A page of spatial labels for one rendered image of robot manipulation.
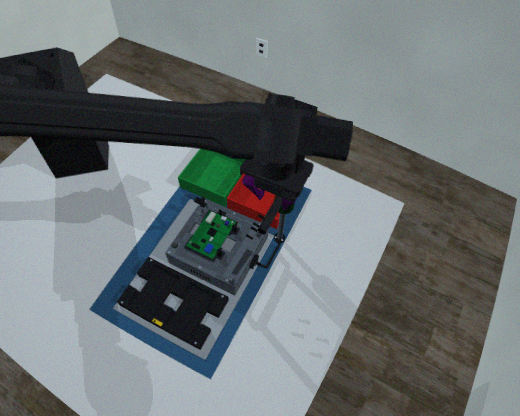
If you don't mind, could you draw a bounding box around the green circuit board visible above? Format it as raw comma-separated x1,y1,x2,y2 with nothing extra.
186,211,236,259

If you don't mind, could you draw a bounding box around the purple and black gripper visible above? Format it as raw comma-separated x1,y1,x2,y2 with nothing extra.
240,154,314,210

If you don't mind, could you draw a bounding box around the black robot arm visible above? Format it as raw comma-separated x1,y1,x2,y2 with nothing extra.
0,58,353,174

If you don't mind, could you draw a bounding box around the green bin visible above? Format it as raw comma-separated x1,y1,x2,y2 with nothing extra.
178,149,245,207

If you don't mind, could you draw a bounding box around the red tray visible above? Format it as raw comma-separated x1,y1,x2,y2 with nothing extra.
227,174,280,229

